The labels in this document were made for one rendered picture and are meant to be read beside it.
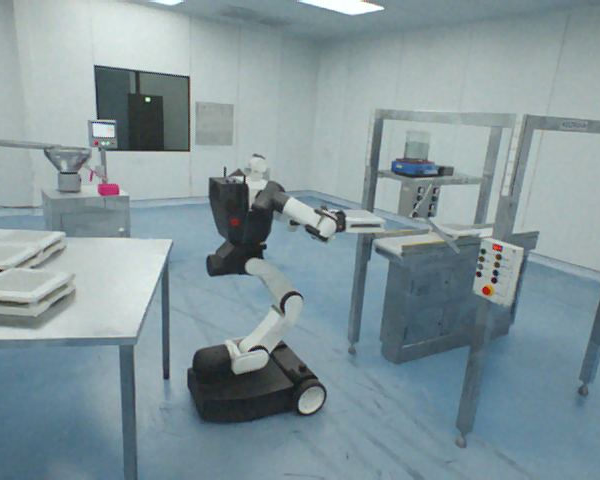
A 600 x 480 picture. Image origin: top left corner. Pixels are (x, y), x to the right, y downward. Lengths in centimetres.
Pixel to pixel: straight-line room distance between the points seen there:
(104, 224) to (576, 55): 526
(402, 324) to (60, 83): 554
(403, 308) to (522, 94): 397
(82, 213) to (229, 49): 443
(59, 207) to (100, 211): 32
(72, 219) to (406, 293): 284
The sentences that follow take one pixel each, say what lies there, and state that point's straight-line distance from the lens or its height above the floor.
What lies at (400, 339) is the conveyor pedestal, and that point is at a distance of 303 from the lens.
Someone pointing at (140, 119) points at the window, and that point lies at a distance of 723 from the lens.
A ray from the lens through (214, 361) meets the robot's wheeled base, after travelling 241.
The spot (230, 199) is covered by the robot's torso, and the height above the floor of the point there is 118.
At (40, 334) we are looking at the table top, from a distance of 164.
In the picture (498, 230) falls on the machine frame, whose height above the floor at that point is 114.
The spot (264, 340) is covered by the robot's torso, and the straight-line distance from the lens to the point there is 249.
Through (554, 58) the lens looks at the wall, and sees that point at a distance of 622.
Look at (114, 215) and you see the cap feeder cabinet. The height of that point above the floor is 58.
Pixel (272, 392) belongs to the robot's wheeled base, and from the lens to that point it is 246.
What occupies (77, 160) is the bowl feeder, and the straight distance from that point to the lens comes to 434.
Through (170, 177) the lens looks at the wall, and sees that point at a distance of 746.
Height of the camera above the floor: 158
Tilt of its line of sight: 15 degrees down
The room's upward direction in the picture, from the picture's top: 4 degrees clockwise
